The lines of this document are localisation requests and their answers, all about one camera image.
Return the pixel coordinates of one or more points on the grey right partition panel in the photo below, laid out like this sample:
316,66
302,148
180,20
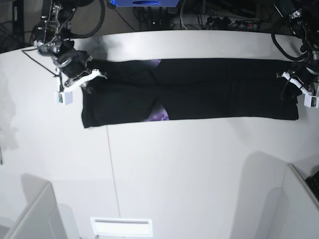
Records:
290,211

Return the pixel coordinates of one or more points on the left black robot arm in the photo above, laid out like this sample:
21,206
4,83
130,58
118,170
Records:
302,19

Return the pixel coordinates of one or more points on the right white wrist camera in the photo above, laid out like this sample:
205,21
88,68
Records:
64,93

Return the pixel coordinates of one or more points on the black keyboard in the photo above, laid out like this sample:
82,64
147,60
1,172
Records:
313,183

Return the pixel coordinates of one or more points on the grey left partition panel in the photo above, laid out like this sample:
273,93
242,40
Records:
29,210

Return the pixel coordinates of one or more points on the grey partition panel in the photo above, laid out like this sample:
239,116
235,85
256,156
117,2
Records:
29,210
290,211

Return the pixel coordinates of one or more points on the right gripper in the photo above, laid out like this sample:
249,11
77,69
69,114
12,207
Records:
73,65

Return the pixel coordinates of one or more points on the black T-shirt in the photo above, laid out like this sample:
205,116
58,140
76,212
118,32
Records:
179,89

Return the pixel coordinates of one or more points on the white slotted table grommet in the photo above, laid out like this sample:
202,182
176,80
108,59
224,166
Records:
122,227

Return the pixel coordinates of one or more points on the blue box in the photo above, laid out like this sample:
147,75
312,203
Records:
151,3

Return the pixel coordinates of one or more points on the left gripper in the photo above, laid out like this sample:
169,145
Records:
305,73

